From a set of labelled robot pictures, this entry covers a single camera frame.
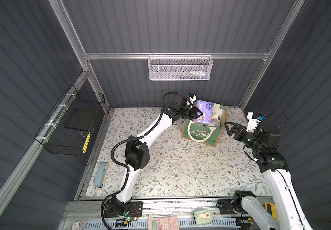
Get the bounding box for green tape dispenser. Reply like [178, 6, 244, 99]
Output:
[193, 209, 213, 226]

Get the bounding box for white wire wall basket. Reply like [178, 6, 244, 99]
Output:
[147, 55, 213, 81]

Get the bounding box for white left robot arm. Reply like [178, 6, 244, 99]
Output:
[110, 92, 202, 205]

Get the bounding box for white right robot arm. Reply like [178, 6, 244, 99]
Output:
[225, 122, 312, 230]

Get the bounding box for pink calculator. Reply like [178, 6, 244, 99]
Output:
[148, 216, 180, 230]

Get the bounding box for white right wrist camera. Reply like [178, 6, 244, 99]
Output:
[247, 112, 265, 133]

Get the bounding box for teal stapler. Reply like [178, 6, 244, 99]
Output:
[94, 162, 108, 188]

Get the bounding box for purple toy camera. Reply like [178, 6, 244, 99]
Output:
[193, 100, 212, 125]

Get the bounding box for black corrugated cable hose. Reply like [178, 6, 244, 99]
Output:
[100, 91, 179, 230]

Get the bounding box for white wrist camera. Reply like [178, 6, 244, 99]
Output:
[186, 93, 197, 108]
[247, 112, 265, 133]

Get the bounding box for yellow calculator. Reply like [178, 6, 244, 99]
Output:
[265, 202, 280, 222]

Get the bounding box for cartoon printed tissue pack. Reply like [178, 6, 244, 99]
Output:
[210, 112, 221, 127]

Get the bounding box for black wire wall basket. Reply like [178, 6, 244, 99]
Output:
[35, 86, 106, 156]

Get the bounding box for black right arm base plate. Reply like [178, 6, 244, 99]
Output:
[216, 198, 242, 215]

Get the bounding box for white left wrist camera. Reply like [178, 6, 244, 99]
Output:
[186, 93, 197, 108]

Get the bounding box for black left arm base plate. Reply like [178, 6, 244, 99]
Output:
[102, 201, 143, 218]

